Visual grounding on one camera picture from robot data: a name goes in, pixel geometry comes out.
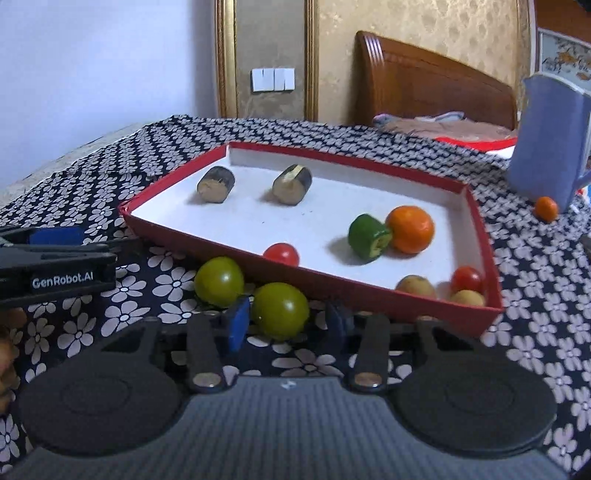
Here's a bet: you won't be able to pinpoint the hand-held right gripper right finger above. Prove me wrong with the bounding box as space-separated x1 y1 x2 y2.
325 302 476 393

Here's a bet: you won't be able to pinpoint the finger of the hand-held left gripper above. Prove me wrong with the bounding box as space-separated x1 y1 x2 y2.
0 226 88 246
0 237 140 260

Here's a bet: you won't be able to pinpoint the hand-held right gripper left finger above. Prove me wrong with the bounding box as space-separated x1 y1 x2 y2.
99 295 252 393

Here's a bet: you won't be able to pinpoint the green tomato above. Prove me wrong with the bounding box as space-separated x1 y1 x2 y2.
194 257 245 308
250 282 310 341

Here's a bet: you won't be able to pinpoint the red cherry tomato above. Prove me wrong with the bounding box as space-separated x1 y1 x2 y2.
263 243 301 267
451 266 485 294

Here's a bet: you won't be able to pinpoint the green pepper piece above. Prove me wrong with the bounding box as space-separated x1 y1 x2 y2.
348 213 393 264

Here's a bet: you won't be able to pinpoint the large orange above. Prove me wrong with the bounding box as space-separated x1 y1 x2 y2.
385 205 435 255

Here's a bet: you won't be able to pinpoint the red cardboard box tray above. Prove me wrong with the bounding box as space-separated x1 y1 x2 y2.
118 141 505 340

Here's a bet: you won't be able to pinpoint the dark cylinder vegetable piece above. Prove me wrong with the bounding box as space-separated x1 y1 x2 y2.
197 166 236 205

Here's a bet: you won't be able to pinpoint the person's left hand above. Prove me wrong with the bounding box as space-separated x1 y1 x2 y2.
0 307 27 412

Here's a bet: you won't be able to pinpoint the dark cylinder piece yellow streak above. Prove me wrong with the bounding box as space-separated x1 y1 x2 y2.
271 164 313 206

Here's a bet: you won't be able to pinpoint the black floral tablecloth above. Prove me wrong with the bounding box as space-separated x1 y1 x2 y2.
0 114 591 480

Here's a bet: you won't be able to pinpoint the crumpled clothes on bed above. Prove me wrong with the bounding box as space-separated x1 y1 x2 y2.
372 111 519 140

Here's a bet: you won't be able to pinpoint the striped blanket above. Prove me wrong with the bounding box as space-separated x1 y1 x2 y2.
434 135 519 161

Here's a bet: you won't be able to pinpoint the small mandarin orange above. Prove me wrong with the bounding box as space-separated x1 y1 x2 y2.
534 196 559 222

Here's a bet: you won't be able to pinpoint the wooden bed headboard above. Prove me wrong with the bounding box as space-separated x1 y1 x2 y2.
355 30 518 130

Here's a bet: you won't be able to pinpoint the blue electric kettle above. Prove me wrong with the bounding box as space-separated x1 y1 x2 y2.
505 73 591 213

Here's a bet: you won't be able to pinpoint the floral sliding door wardrobe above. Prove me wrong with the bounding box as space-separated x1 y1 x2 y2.
536 28 591 81

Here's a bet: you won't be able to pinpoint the gold wall moulding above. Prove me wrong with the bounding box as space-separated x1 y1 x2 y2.
516 0 535 100
302 0 320 121
214 0 239 119

